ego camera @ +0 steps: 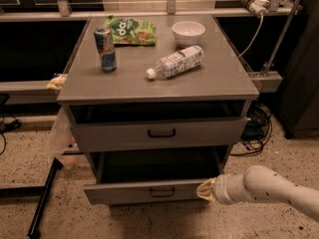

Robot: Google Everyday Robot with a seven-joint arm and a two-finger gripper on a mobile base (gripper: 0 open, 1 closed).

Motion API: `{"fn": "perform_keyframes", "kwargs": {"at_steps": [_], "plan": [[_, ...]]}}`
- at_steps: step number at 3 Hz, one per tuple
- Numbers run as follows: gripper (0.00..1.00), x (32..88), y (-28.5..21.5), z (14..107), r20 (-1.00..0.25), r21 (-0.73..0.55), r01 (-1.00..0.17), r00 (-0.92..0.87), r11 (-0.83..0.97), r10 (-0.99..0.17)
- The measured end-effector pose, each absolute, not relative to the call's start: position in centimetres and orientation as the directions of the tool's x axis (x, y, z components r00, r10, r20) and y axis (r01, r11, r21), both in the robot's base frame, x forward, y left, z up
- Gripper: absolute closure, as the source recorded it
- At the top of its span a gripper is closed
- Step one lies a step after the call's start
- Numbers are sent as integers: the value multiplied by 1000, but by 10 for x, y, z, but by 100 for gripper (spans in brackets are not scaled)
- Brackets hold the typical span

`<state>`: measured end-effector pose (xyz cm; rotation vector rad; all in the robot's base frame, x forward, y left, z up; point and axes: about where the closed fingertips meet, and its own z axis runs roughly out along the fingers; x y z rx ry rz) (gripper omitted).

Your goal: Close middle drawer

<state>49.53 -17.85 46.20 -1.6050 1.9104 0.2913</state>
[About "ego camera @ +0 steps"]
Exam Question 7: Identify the green snack bag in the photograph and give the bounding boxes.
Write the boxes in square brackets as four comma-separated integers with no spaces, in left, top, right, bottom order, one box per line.
[105,16,157,46]

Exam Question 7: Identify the grey top drawer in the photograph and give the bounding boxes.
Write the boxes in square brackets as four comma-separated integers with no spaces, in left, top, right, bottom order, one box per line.
[70,101,247,151]

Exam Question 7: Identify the black cable bundle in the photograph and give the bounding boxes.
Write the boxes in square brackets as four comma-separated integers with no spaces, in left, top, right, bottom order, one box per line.
[229,103,273,157]

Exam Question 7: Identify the grey drawer cabinet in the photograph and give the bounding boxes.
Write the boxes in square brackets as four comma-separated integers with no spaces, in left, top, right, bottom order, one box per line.
[56,14,260,207]

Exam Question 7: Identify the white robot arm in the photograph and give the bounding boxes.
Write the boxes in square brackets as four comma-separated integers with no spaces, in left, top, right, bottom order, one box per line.
[196,165,319,222]

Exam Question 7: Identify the black cable at left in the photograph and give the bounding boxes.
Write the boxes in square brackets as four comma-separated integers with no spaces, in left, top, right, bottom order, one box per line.
[0,94,22,156]

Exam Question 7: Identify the blue energy drink can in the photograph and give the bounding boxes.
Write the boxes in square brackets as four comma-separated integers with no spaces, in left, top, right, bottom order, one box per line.
[94,27,117,73]

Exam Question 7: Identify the white bowl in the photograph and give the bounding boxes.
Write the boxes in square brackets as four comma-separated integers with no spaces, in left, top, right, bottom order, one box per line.
[171,21,205,47]

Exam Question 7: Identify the black metal floor bar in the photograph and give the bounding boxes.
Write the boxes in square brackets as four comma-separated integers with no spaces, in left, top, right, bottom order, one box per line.
[27,158,63,239]

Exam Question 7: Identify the grey drawer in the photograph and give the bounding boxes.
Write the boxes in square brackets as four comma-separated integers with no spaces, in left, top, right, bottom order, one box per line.
[70,101,247,151]
[84,145,230,205]

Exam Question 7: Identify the white power strip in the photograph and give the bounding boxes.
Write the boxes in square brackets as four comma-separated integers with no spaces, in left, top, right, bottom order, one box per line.
[240,0,268,17]

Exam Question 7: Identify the clear plastic water bottle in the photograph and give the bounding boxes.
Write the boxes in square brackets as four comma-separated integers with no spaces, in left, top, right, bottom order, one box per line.
[146,45,204,80]

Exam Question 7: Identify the dark cabinet at right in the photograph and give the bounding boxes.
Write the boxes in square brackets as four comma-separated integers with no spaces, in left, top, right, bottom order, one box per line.
[275,0,319,138]

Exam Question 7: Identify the clear plastic bag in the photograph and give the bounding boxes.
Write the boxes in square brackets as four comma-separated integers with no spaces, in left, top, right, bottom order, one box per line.
[46,108,78,167]

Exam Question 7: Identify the white power cable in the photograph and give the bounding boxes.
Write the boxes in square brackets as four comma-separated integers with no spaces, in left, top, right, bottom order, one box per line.
[236,13,265,59]

